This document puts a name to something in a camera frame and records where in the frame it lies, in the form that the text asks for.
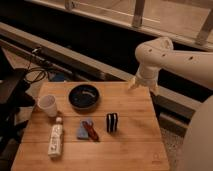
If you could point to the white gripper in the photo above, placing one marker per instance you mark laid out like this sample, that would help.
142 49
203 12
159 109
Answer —
146 76

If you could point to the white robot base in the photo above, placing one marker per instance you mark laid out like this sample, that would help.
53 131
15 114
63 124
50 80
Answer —
197 149

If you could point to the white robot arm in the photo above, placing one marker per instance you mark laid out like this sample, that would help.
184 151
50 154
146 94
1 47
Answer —
160 54

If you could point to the black bowl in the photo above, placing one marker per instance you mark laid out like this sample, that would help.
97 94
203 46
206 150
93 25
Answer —
84 96

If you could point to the dark red pocket knife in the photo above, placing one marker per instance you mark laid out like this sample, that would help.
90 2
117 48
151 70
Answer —
91 131

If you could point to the blue cloth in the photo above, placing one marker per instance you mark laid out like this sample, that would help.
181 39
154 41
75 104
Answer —
82 134

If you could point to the metal window railing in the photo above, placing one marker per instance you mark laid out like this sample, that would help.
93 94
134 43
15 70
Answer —
188 22

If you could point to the white paper cup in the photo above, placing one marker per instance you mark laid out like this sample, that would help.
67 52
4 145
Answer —
47 104

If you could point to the white plastic bottle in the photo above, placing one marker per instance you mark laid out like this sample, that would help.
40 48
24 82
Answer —
55 143

